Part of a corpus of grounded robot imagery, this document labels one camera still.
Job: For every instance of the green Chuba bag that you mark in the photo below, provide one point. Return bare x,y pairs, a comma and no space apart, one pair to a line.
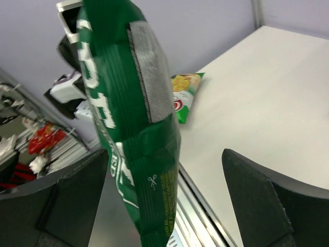
184,89

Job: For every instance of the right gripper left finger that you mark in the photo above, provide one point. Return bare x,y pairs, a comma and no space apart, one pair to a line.
58,209

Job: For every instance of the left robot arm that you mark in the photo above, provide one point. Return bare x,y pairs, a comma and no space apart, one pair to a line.
68,91

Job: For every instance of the aluminium mounting rail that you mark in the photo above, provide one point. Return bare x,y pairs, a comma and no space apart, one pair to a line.
196,223

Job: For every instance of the snack packs in background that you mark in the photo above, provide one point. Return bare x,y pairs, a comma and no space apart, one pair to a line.
45,139

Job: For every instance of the dark green Real chips bag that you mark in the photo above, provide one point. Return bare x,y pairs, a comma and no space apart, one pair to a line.
128,85

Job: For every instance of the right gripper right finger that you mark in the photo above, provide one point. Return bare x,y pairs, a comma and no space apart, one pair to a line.
273,209

